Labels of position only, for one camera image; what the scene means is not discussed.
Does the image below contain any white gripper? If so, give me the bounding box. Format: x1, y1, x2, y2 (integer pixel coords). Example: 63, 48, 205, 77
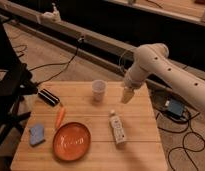
121, 69, 146, 104

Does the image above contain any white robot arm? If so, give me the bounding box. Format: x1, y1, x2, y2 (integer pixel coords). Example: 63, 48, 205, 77
121, 43, 205, 116

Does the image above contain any white squeeze bottle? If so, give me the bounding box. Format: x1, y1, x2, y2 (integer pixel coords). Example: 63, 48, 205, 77
109, 110, 127, 145

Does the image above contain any blue power adapter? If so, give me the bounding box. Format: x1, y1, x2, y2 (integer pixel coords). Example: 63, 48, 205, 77
165, 99, 184, 117

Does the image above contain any orange plate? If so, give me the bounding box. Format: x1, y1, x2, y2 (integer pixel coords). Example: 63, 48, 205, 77
52, 122, 91, 161

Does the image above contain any black rectangular box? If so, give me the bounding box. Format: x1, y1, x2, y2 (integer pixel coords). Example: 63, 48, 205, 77
38, 89, 60, 106

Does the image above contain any blue sponge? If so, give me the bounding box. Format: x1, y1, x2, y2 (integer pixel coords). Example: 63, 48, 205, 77
29, 124, 45, 146

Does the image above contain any black chair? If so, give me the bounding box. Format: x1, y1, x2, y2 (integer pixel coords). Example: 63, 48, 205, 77
0, 13, 39, 151

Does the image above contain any white clamp on rail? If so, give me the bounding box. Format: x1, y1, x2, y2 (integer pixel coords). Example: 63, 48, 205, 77
42, 3, 61, 22

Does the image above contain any grey metal rail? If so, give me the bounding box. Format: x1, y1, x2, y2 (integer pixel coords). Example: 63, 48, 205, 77
0, 0, 205, 93

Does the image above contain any black floor cable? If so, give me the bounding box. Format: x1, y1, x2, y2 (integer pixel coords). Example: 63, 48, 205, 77
12, 36, 85, 86

